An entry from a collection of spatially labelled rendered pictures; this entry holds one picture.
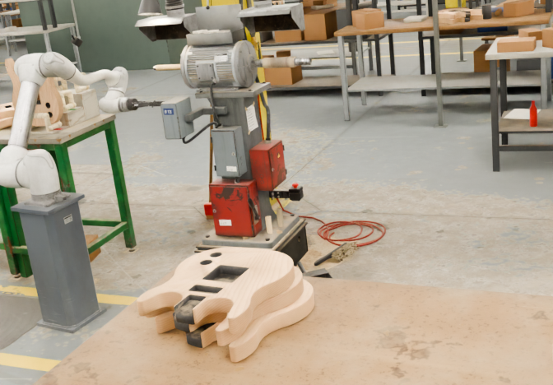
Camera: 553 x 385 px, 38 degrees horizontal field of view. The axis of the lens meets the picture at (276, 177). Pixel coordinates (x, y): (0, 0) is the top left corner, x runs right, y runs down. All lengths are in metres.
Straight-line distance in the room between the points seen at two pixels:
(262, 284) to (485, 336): 0.59
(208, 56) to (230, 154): 0.54
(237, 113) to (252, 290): 2.35
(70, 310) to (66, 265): 0.26
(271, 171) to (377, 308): 2.23
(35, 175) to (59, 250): 0.41
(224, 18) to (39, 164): 1.27
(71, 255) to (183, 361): 2.32
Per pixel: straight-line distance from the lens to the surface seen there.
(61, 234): 4.30
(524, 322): 2.18
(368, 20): 7.89
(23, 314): 4.82
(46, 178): 4.27
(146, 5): 4.47
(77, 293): 4.45
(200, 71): 4.36
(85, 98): 5.10
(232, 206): 4.42
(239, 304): 2.06
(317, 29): 9.26
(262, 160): 4.38
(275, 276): 2.18
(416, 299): 2.29
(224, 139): 4.33
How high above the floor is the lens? 1.94
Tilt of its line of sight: 17 degrees down
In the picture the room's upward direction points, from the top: 7 degrees counter-clockwise
